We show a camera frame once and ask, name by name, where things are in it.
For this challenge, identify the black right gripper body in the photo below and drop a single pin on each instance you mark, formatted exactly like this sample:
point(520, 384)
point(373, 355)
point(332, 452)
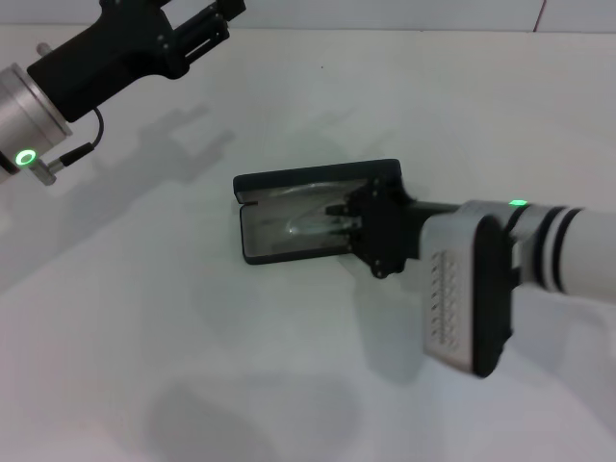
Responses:
point(385, 226)

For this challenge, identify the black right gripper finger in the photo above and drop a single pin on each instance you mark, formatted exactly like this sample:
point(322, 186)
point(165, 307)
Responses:
point(350, 230)
point(347, 207)

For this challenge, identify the black glasses case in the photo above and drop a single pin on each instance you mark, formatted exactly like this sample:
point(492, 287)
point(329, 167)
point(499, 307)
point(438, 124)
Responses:
point(289, 171)

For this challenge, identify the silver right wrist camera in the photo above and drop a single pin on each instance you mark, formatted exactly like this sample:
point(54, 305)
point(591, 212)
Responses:
point(462, 289)

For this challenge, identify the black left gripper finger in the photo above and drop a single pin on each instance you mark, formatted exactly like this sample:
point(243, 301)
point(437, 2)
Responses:
point(230, 7)
point(204, 33)

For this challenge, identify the clear white glasses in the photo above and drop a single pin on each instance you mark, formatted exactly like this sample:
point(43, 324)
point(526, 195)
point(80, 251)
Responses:
point(308, 223)

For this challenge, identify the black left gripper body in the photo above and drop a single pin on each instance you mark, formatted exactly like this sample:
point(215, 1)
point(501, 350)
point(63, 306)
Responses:
point(110, 53)

